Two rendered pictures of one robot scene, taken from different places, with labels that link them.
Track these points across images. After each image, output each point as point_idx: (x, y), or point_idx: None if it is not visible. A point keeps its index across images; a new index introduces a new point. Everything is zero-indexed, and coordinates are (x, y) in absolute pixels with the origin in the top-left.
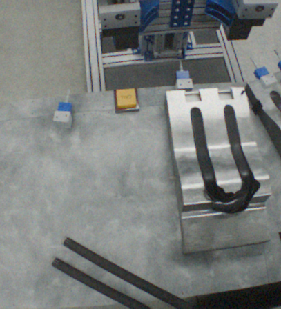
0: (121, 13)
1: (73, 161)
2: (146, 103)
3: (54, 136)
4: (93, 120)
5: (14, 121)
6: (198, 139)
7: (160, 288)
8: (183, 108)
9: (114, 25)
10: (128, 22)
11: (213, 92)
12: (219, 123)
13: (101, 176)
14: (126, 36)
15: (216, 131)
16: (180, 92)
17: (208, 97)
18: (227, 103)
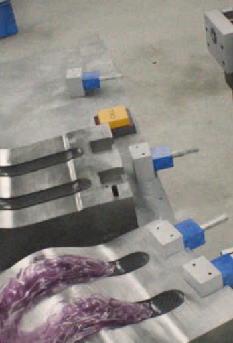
0: (213, 29)
1: (23, 110)
2: (116, 144)
3: (58, 90)
4: (83, 110)
5: (80, 61)
6: (29, 168)
7: None
8: (78, 142)
9: (212, 49)
10: (219, 55)
11: (112, 164)
12: (55, 180)
13: (2, 132)
14: None
15: (41, 179)
16: (108, 134)
17: (102, 161)
18: (92, 181)
